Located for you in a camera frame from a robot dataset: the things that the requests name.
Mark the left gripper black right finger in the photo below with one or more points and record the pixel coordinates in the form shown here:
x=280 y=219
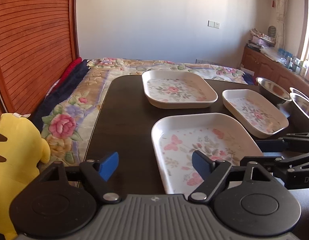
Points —
x=214 y=175

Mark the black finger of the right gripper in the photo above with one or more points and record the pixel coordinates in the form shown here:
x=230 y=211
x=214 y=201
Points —
x=294 y=142

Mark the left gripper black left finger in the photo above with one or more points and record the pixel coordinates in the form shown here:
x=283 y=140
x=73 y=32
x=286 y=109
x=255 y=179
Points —
x=95 y=175

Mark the small floral square plate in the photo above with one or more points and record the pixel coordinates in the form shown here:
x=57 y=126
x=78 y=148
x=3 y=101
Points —
x=260 y=117

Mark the rose pattern square plate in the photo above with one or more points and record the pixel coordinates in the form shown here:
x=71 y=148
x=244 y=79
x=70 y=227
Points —
x=167 y=89

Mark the near large steel bowl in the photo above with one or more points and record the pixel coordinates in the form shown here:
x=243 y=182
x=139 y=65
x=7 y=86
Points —
x=299 y=112

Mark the floral bed quilt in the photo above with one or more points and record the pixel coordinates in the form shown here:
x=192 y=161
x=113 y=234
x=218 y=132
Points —
x=68 y=127

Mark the middle steel bowl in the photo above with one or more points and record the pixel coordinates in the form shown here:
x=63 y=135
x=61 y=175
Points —
x=294 y=90

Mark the far steel bowl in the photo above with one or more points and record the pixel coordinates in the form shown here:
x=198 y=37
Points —
x=272 y=92

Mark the toiletry bottles on cabinet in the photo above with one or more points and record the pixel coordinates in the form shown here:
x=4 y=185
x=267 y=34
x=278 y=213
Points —
x=294 y=64

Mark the yellow plush toy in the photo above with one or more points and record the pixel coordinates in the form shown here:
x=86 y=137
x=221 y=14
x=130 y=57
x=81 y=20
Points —
x=21 y=149

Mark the wooden sideboard cabinet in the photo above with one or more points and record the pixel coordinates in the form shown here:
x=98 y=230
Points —
x=262 y=66

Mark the red and navy blanket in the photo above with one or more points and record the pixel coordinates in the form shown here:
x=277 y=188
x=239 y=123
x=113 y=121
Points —
x=60 y=94

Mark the stack of boxes on cabinet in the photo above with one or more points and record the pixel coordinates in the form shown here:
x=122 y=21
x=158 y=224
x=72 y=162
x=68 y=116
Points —
x=259 y=41

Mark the patterned window curtain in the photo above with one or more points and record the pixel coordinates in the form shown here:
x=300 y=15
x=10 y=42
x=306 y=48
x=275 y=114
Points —
x=287 y=18

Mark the white wall socket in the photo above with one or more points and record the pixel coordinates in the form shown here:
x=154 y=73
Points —
x=213 y=24

